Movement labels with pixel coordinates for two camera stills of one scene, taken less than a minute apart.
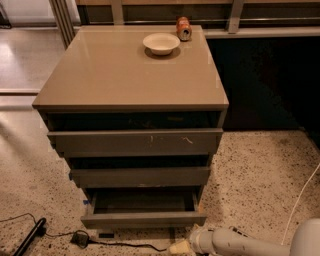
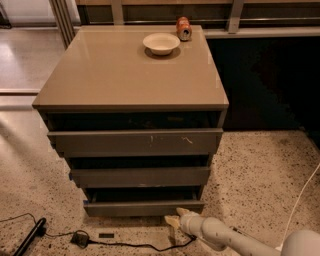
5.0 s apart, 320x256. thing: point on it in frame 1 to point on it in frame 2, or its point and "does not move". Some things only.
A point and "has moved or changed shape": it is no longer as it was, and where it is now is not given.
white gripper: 200,238 to 189,222
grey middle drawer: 134,177 does not move
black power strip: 240,232 does not move
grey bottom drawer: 143,207 has moved or changed shape
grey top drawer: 136,141 does not move
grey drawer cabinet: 135,111 does not move
